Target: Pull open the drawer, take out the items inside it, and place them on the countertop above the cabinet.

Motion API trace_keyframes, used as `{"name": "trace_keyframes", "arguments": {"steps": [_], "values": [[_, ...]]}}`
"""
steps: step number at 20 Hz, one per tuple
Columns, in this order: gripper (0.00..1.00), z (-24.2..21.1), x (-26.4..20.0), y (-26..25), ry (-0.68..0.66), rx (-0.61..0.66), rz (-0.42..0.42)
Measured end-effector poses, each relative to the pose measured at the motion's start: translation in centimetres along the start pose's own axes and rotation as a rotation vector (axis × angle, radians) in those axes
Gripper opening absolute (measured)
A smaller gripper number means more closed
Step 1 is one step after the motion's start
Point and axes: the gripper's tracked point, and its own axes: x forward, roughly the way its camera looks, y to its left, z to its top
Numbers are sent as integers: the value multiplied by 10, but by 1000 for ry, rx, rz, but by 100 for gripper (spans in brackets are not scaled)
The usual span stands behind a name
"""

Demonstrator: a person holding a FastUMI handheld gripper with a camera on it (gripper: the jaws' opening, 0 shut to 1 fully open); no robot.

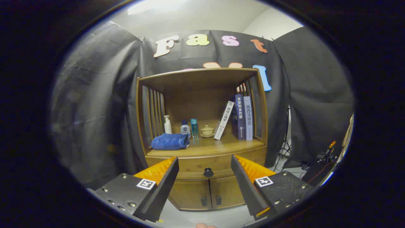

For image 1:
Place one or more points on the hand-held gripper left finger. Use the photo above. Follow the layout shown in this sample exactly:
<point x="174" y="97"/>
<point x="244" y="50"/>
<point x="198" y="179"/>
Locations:
<point x="164" y="186"/>

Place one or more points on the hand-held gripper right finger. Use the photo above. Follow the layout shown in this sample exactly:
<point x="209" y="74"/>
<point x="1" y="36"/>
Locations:
<point x="245" y="185"/>

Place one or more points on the wooden drawer with black knob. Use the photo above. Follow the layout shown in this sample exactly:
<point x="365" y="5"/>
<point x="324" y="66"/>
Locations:
<point x="196" y="164"/>

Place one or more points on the wooden cabinet door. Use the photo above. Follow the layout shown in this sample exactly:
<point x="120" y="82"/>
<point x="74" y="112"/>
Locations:
<point x="190" y="193"/>
<point x="227" y="191"/>

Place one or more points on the wooden countertop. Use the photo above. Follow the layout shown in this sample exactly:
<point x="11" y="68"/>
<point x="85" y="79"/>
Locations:
<point x="221" y="145"/>

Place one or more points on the wooden cabinet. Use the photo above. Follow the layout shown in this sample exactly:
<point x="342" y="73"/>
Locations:
<point x="196" y="79"/>

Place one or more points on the folded blue towel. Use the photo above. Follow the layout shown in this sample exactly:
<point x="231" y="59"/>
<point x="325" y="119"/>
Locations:
<point x="167" y="142"/>

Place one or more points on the black tripod stand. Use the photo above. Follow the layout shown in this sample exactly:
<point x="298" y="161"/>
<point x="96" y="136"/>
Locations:
<point x="286" y="147"/>

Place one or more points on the white pump bottle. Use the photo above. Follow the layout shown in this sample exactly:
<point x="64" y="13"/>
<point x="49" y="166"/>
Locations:
<point x="168" y="126"/>

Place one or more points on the white bottle with blue cap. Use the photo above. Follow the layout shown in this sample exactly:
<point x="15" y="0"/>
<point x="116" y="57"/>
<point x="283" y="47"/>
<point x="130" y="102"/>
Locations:
<point x="185" y="129"/>

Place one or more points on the clear blue bottle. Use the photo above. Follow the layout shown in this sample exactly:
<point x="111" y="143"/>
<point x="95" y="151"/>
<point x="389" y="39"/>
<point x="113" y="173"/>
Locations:
<point x="194" y="128"/>

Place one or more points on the beige lidded teacup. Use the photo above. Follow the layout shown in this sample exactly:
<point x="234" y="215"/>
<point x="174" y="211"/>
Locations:
<point x="207" y="131"/>

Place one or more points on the pale grey book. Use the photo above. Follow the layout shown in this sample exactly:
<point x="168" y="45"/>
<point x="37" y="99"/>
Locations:
<point x="248" y="118"/>

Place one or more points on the white book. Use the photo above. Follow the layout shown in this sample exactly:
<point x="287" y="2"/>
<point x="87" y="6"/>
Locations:
<point x="224" y="122"/>

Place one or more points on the dark blue book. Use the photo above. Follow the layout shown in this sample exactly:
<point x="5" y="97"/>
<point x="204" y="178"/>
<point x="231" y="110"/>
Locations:
<point x="239" y="117"/>

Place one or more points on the black device with orange tip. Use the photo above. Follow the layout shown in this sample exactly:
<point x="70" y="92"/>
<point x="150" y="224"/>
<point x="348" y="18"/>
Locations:
<point x="327" y="153"/>

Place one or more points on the beige cloth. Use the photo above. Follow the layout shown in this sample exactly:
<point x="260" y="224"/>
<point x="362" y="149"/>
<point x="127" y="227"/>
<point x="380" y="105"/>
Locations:
<point x="348" y="136"/>

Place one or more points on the black backdrop cloth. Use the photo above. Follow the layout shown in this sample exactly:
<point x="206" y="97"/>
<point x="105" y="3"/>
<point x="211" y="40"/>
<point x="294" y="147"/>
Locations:
<point x="95" y="95"/>

